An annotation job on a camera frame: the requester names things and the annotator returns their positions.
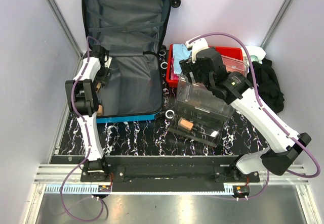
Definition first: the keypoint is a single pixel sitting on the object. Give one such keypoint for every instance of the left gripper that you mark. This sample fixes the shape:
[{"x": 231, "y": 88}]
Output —
[{"x": 103, "y": 80}]

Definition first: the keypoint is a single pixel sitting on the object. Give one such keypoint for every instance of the light blue t-shirt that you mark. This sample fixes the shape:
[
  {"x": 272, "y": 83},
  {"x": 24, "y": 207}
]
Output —
[{"x": 180, "y": 53}]

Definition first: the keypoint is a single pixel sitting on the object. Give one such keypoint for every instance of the beige foundation bottle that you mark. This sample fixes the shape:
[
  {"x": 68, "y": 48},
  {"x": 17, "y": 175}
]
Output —
[{"x": 187, "y": 125}]

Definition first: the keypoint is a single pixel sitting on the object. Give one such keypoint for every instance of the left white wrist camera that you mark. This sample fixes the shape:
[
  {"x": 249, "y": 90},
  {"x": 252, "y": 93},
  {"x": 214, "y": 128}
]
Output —
[{"x": 108, "y": 62}]

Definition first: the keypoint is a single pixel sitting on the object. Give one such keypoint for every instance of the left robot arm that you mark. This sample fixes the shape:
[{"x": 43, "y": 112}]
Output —
[{"x": 83, "y": 101}]

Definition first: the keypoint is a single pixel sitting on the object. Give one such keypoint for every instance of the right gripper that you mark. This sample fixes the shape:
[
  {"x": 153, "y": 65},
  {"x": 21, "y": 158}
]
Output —
[{"x": 187, "y": 66}]

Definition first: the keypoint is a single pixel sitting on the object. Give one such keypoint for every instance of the blue hard-shell suitcase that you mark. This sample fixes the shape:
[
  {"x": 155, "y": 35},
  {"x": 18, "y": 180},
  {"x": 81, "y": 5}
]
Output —
[{"x": 132, "y": 31}]

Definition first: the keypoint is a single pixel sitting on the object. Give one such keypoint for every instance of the black cloth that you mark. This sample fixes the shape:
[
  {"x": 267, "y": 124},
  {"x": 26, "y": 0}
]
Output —
[{"x": 268, "y": 85}]

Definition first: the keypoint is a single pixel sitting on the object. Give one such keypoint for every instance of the magenta cloth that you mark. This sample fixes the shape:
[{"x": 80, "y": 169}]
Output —
[{"x": 175, "y": 69}]

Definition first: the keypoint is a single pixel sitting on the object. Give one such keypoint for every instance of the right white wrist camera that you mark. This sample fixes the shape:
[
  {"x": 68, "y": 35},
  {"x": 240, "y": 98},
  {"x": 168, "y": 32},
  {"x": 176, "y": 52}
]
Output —
[{"x": 196, "y": 45}]

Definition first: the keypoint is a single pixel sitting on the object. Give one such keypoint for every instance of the clear plastic container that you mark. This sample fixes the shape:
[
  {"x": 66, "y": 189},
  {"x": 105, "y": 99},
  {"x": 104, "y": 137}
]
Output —
[{"x": 198, "y": 105}]

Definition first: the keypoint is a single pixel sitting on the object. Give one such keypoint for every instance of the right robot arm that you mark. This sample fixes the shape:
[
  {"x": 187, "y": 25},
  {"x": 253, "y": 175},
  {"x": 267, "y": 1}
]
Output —
[{"x": 285, "y": 144}]

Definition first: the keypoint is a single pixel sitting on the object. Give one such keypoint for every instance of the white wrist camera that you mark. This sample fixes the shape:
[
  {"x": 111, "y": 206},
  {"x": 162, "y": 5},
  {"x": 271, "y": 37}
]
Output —
[
  {"x": 196, "y": 45},
  {"x": 108, "y": 62}
]

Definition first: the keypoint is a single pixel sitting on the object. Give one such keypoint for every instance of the white cloth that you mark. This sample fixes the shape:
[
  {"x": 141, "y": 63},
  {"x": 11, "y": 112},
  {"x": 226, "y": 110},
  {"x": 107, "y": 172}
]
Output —
[{"x": 257, "y": 54}]

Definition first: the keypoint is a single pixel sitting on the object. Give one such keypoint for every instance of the red plastic bin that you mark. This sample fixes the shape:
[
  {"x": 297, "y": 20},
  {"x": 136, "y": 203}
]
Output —
[{"x": 232, "y": 59}]

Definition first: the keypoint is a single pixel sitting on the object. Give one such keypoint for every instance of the BB cream bottle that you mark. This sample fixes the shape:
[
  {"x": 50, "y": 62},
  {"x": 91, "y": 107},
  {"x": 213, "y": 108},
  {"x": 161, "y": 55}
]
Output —
[{"x": 100, "y": 110}]

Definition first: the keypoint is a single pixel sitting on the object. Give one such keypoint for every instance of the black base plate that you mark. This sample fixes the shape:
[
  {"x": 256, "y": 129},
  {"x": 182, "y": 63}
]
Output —
[{"x": 142, "y": 186}]

